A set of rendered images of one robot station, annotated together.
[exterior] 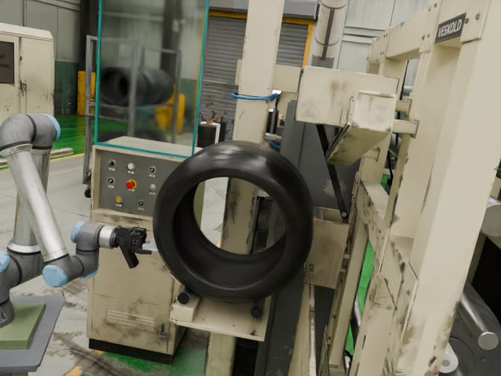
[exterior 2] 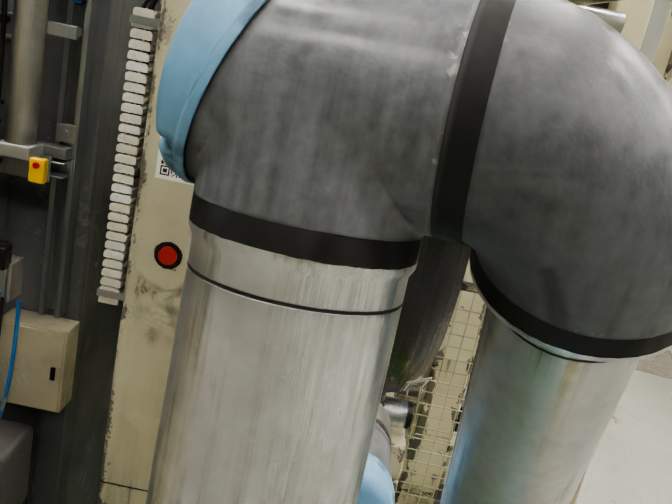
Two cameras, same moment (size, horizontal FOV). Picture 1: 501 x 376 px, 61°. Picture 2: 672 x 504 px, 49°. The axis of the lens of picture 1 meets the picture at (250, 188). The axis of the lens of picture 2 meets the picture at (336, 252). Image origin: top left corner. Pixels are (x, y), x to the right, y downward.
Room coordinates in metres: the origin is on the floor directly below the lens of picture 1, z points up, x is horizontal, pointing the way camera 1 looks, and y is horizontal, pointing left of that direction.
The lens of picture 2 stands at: (1.71, 1.24, 1.45)
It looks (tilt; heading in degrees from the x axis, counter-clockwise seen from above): 16 degrees down; 264
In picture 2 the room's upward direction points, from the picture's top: 12 degrees clockwise
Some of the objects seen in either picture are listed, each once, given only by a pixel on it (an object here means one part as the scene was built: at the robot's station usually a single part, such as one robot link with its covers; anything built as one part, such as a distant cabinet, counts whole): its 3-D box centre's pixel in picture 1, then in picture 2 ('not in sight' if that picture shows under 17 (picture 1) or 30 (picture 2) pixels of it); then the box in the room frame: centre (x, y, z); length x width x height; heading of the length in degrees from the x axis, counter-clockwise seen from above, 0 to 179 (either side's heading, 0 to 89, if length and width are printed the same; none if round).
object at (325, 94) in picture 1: (338, 96); not in sight; (1.44, -0.24, 1.71); 0.61 x 0.25 x 0.15; 174
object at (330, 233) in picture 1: (324, 246); not in sight; (1.78, -0.36, 1.05); 0.20 x 0.15 x 0.30; 174
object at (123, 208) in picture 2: not in sight; (132, 162); (1.94, 0.05, 1.19); 0.05 x 0.04 x 0.48; 84
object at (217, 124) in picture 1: (210, 139); not in sight; (8.47, 0.92, 0.38); 1.20 x 0.80 x 0.76; 172
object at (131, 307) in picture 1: (146, 249); not in sight; (2.39, 0.58, 0.63); 0.56 x 0.41 x 1.27; 84
